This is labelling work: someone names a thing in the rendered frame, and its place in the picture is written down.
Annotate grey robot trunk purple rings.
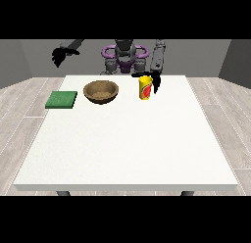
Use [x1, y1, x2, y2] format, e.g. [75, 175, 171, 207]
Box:
[99, 39, 151, 76]

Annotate yellow cup with melon print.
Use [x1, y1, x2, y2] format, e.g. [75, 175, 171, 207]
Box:
[138, 75, 154, 101]

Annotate green square pad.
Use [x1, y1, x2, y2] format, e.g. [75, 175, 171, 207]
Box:
[44, 90, 78, 110]

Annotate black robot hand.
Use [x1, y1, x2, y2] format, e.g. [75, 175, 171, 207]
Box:
[51, 47, 80, 69]
[130, 70, 163, 95]

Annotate brown wooden bowl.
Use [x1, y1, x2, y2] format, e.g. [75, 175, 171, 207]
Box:
[82, 79, 120, 106]

